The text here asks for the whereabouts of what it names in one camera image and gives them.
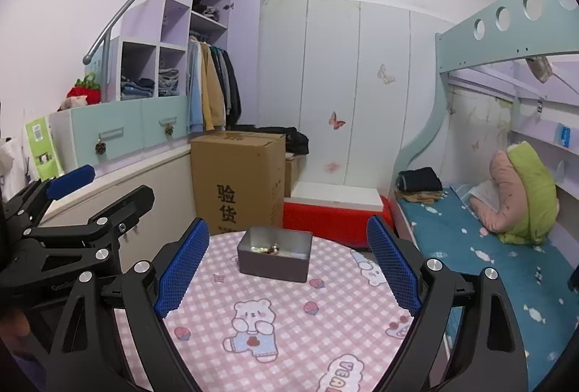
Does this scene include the yellow bead bracelet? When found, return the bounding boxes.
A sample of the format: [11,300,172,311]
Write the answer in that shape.
[249,244,304,258]

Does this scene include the person's left hand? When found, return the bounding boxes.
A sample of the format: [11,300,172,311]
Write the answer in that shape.
[1,309,33,359]

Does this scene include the green paper box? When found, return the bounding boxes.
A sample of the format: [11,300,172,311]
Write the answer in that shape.
[26,118,62,181]

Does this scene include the cream curved cabinet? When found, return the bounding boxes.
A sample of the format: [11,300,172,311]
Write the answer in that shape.
[37,138,198,275]

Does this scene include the mint green drawer unit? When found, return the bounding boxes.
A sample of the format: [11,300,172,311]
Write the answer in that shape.
[49,96,187,172]

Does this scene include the bed with teal sheet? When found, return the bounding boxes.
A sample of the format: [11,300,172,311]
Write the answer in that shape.
[390,183,579,392]

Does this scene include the pink checkered tablecloth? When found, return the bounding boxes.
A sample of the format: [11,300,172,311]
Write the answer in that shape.
[165,232,412,391]

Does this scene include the strawberry plush toy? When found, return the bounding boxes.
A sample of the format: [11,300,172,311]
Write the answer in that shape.
[58,71,101,111]

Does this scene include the pink and green quilt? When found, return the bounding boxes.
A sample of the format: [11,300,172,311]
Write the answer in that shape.
[468,141,559,246]

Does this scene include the large cardboard box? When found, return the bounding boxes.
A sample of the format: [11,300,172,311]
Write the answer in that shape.
[190,131,286,235]

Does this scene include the folded dark clothes on bed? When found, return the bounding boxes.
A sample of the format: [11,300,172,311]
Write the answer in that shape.
[396,167,444,205]

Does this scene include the hanging clothes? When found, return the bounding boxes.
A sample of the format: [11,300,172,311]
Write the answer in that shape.
[186,36,241,134]

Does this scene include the purple cubby shelf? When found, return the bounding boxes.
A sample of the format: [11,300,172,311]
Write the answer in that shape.
[84,0,260,108]

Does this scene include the red storage box white lid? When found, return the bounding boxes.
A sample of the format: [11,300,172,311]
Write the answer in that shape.
[283,181,394,248]

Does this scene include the dark grey metal tin box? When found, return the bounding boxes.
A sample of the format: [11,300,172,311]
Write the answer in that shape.
[237,226,313,283]

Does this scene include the small cardboard box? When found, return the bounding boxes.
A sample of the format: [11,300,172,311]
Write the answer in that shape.
[284,153,302,198]

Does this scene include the black clothes pile on boxes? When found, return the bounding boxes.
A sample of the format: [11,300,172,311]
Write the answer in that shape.
[237,125,309,156]

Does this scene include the white wardrobe with butterflies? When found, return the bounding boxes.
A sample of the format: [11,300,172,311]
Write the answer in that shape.
[257,0,451,194]

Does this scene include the mint green upper bunk frame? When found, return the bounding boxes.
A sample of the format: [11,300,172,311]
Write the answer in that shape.
[393,0,578,175]

